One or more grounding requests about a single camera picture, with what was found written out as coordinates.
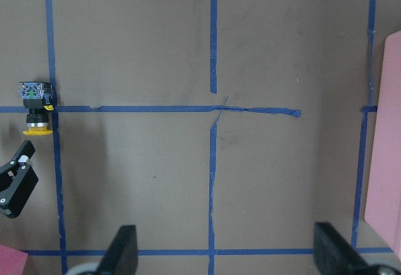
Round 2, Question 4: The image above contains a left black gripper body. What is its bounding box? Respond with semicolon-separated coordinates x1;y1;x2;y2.
1;165;38;219

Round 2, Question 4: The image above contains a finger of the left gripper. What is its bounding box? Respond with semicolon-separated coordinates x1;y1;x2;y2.
1;140;35;177

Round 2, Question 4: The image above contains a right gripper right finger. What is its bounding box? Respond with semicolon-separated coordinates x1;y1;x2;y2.
313;222;380;275

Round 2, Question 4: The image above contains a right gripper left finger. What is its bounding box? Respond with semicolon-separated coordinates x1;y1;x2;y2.
95;225;138;275

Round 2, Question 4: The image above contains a yellow push button switch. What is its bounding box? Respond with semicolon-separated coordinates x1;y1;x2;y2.
19;81;54;136

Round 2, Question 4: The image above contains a pink cube centre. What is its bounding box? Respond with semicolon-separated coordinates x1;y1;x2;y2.
1;245;28;275

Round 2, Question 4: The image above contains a pink plastic bin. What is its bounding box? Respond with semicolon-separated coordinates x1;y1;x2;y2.
365;32;400;257

